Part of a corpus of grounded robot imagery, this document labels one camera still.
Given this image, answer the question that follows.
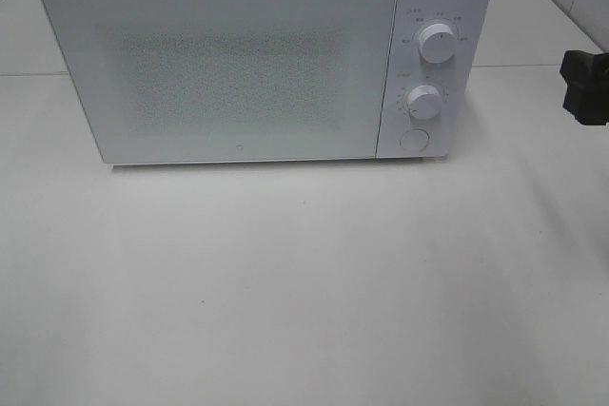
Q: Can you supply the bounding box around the white microwave door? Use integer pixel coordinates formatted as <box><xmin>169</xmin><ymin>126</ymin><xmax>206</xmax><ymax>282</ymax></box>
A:
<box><xmin>42</xmin><ymin>0</ymin><xmax>395</xmax><ymax>165</ymax></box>

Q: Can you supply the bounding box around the round white door button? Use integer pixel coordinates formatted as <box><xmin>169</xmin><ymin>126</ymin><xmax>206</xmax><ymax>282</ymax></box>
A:
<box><xmin>400</xmin><ymin>128</ymin><xmax>430</xmax><ymax>154</ymax></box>

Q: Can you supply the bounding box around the white timer knob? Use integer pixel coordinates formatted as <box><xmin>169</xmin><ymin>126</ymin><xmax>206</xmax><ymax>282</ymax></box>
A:
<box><xmin>405</xmin><ymin>85</ymin><xmax>442</xmax><ymax>121</ymax></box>

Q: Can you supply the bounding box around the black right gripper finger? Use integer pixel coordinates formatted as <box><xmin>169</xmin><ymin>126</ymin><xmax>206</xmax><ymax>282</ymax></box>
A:
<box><xmin>563</xmin><ymin>85</ymin><xmax>609</xmax><ymax>126</ymax></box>
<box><xmin>560</xmin><ymin>50</ymin><xmax>609</xmax><ymax>86</ymax></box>

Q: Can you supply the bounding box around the upper white power knob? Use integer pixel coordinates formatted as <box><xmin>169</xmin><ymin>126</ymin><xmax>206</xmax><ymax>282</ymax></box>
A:
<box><xmin>416</xmin><ymin>21</ymin><xmax>457</xmax><ymax>65</ymax></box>

